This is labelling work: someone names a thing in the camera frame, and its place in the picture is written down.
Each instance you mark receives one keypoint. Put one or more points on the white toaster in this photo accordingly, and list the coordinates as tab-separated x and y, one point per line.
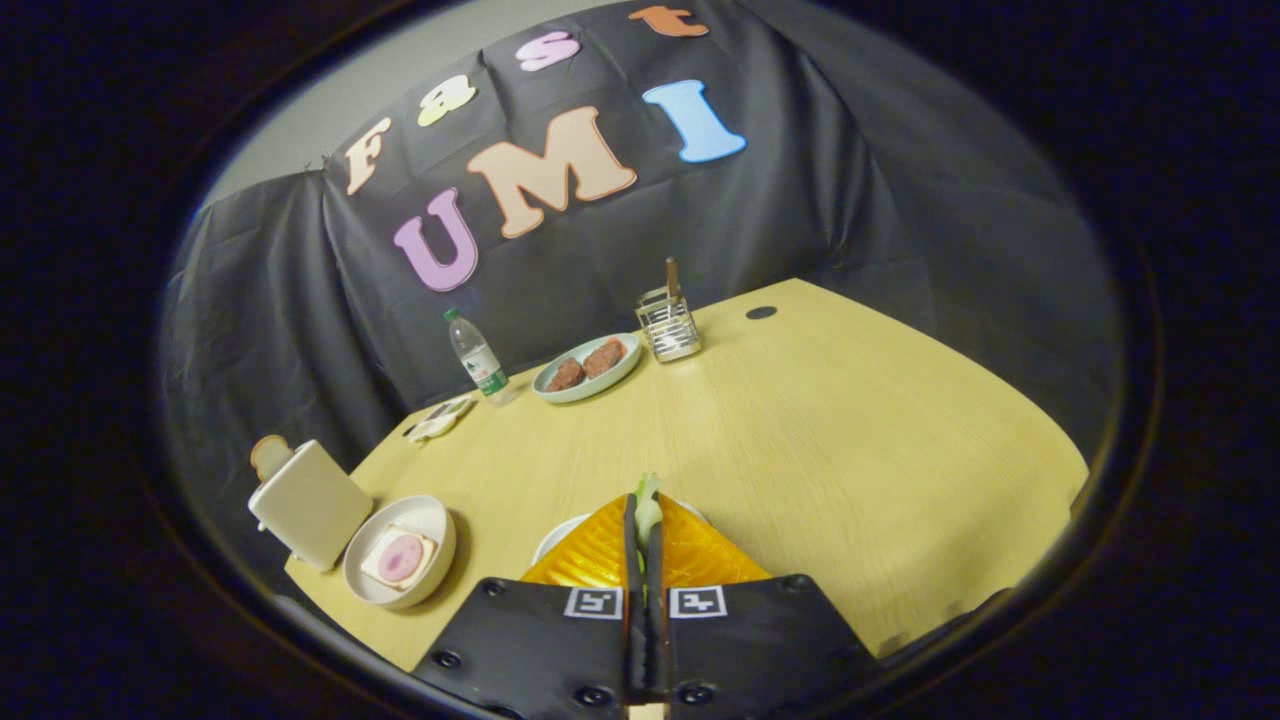
308	510

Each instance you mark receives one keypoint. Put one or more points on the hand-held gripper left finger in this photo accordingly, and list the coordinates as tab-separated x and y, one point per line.
540	640

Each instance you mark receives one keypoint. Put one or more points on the brown meat patty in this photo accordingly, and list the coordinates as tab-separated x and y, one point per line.
566	375
604	357

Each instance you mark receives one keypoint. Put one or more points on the pale green plate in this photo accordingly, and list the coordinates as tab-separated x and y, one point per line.
590	385

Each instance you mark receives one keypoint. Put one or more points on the pink ham slice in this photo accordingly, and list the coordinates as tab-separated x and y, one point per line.
402	557

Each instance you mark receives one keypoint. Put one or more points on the dark wooden stick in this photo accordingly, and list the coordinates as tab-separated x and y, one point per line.
672	278

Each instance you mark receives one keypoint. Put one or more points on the clear utensil holder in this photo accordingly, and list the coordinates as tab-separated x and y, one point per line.
670	328

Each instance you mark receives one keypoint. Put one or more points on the black backdrop cloth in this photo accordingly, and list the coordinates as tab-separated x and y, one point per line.
850	180

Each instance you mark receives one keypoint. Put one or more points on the brown crust bread slice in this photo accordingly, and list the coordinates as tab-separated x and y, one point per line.
268	456

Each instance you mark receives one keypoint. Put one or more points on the green lettuce leaf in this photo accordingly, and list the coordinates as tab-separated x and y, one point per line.
647	500

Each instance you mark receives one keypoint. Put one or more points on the white divided seasoning dish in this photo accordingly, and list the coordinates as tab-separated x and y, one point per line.
440	418

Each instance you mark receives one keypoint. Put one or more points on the square white bread slice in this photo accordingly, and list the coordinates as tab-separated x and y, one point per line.
375	565

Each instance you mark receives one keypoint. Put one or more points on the white flat plate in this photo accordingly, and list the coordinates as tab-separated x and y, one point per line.
555	535

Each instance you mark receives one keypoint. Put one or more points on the clear plastic water bottle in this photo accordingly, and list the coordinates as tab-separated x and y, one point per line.
478	357

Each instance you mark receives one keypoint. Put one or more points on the white shallow bowl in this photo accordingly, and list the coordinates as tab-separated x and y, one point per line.
425	515

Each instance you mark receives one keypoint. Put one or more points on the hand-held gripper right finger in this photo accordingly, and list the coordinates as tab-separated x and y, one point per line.
760	640

